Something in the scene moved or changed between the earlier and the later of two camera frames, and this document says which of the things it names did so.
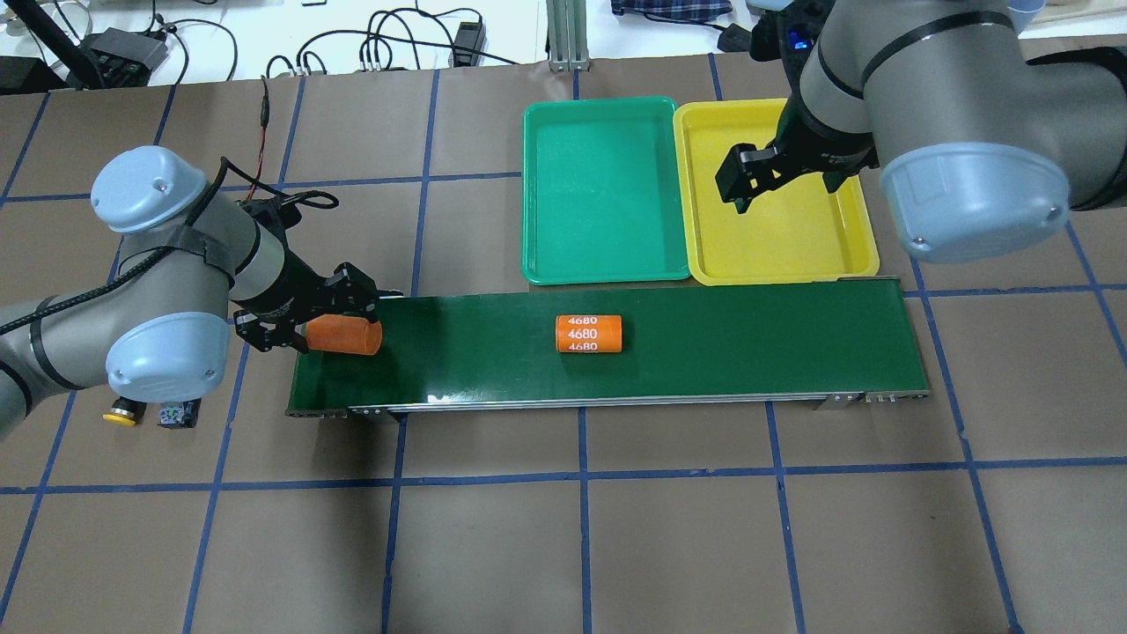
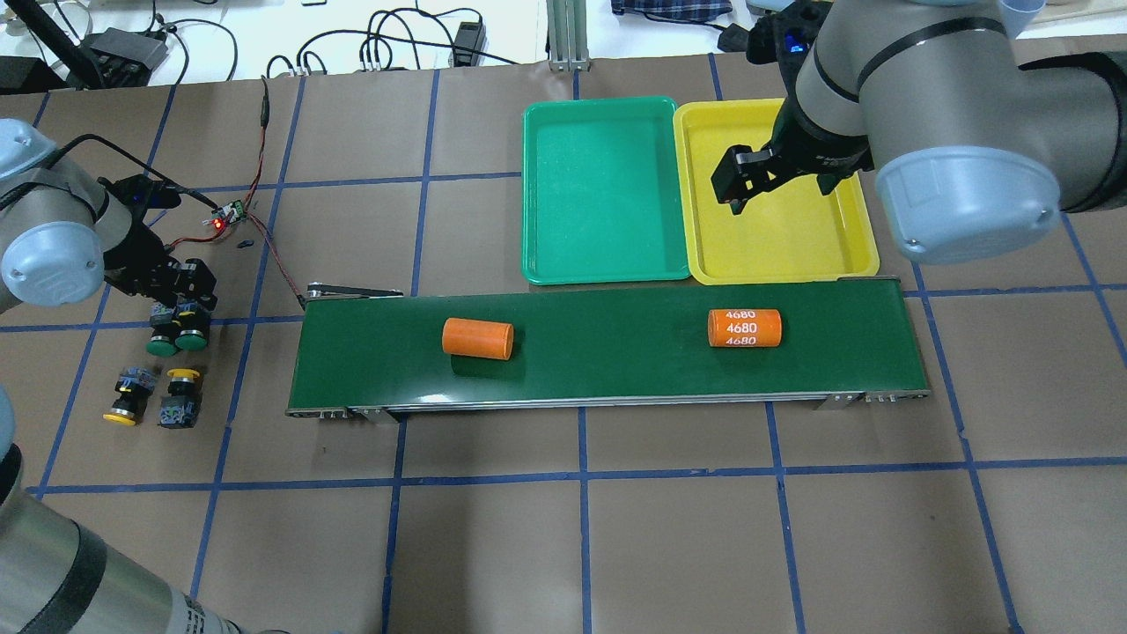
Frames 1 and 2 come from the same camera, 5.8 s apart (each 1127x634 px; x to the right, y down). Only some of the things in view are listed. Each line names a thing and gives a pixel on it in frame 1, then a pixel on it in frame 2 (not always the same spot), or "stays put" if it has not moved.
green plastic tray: (602, 191) stays put
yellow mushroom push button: (179, 415) stays put
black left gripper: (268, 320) to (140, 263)
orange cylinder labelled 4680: (589, 334) to (745, 328)
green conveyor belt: (838, 343) stays put
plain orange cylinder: (343, 334) to (478, 338)
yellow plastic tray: (796, 232) stays put
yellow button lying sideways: (126, 411) stays put
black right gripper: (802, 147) stays put
